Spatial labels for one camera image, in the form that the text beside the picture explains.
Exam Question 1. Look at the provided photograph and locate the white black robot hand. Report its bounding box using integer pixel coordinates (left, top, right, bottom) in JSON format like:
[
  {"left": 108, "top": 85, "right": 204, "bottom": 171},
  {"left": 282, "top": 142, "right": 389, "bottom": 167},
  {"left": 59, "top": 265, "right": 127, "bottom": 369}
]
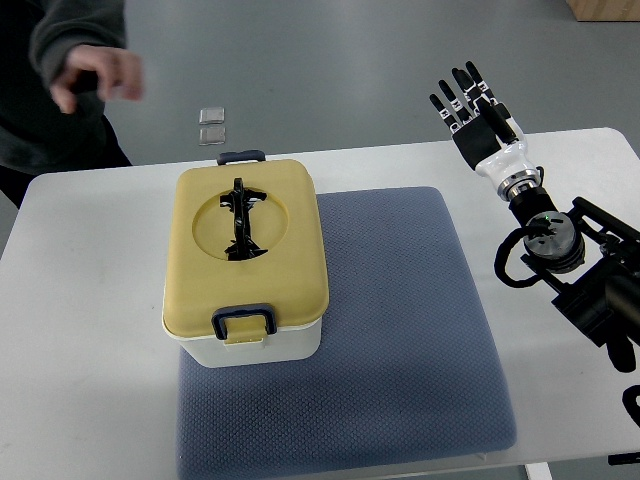
[{"left": 429, "top": 61, "right": 542, "bottom": 191}]

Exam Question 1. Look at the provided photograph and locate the yellow storage box lid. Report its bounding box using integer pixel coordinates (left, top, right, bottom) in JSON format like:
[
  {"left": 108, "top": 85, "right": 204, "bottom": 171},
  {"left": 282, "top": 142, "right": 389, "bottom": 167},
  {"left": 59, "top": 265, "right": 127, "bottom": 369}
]
[{"left": 163, "top": 159, "right": 329, "bottom": 343}]

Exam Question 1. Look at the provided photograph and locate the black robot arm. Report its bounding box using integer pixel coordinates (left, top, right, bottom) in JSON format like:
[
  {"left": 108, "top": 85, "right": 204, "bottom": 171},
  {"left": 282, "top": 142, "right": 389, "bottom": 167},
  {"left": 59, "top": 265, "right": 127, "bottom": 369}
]
[{"left": 429, "top": 62, "right": 639, "bottom": 373}]

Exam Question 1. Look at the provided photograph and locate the dark grey sleeve forearm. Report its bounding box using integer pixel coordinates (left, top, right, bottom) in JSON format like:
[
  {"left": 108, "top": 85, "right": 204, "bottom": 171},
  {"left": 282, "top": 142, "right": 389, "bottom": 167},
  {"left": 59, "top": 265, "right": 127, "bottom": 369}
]
[{"left": 26, "top": 0, "right": 126, "bottom": 86}]

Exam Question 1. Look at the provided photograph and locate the brown cardboard box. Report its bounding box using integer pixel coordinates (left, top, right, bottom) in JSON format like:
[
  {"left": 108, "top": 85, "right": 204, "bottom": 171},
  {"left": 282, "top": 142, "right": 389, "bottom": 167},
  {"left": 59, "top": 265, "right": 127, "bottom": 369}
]
[{"left": 566, "top": 0, "right": 639, "bottom": 22}]

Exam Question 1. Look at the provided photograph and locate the white storage box base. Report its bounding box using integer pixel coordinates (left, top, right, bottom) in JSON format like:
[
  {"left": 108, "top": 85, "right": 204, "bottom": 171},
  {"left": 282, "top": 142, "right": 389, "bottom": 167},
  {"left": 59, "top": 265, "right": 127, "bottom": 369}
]
[{"left": 163, "top": 315, "right": 322, "bottom": 368}]

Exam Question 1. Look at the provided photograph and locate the person's hand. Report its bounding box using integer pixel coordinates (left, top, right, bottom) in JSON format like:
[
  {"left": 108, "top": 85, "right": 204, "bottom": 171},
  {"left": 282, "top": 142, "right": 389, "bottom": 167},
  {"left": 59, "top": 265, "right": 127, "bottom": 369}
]
[{"left": 49, "top": 45, "right": 145, "bottom": 114}]

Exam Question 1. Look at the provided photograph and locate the upper floor metal plate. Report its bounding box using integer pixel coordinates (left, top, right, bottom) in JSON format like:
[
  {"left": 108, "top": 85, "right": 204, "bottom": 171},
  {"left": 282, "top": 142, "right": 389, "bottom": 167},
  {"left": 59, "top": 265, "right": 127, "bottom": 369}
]
[{"left": 199, "top": 107, "right": 225, "bottom": 125}]

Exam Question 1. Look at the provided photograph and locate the blue padded mat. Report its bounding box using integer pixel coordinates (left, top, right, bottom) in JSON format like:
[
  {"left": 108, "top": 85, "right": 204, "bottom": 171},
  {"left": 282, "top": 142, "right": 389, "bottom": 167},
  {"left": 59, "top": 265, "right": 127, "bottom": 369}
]
[{"left": 176, "top": 187, "right": 517, "bottom": 479}]

